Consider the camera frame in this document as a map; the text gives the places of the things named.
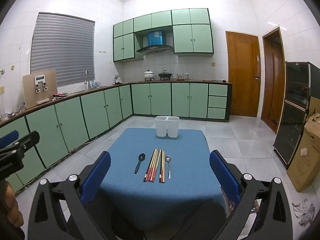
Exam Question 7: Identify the metal kitchen faucet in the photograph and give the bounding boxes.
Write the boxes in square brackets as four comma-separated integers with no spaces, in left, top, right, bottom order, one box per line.
[84,70,92,90]

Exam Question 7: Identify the cardboard box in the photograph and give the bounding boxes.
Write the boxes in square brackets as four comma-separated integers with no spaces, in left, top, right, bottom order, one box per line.
[286,113,320,193]

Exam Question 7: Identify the glass jars on counter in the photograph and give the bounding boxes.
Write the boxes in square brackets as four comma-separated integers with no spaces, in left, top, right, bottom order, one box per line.
[172,73,194,81]

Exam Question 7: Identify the green upper kitchen cabinets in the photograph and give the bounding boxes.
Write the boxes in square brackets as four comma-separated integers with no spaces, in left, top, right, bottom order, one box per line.
[113,8,215,63]

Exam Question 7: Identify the grey window blind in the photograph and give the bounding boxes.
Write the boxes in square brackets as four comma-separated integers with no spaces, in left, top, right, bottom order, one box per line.
[30,12,96,89]

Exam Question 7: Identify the metal spoon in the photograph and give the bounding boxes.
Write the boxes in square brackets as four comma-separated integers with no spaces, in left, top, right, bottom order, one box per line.
[165,155,172,180]

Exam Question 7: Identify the row of red-tipped chopsticks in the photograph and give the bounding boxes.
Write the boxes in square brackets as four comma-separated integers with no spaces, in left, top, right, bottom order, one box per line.
[143,149,166,184]

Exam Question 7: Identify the crumpled plastic wrap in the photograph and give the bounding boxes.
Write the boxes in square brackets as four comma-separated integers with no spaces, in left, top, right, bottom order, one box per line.
[292,197,316,228]

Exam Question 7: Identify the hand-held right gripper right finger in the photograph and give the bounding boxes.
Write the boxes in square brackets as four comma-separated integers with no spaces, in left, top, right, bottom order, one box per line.
[209,150,293,240]

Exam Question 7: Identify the blue tablecloth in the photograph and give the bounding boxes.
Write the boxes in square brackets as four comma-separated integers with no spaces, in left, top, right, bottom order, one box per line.
[98,127,228,231]

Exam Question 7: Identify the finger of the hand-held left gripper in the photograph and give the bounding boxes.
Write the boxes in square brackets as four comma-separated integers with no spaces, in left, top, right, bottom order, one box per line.
[0,130,19,149]
[14,131,40,158]

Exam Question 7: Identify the white two-compartment utensil holder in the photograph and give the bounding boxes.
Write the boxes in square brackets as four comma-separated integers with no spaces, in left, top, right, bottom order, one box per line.
[155,116,180,139]

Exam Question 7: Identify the person's left hand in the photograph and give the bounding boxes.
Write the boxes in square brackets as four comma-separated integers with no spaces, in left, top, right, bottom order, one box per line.
[5,181,25,227]

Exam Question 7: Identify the open wooden door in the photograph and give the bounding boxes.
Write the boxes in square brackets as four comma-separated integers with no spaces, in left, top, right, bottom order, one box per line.
[261,27,286,134]

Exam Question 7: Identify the green base kitchen cabinets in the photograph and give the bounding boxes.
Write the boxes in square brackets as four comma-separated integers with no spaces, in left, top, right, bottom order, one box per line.
[0,81,233,196]

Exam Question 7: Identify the black glass-front cabinet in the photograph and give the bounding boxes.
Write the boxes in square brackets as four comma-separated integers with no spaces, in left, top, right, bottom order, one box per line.
[273,61,320,169]

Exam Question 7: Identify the range hood with blue cover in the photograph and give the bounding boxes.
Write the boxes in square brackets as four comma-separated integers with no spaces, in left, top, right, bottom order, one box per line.
[136,30,174,55]

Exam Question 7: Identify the closed wooden door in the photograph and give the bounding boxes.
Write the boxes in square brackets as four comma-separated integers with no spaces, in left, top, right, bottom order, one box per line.
[225,30,261,118]

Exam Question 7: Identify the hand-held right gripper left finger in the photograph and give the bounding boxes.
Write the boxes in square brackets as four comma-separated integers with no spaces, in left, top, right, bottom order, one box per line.
[27,151,112,240]

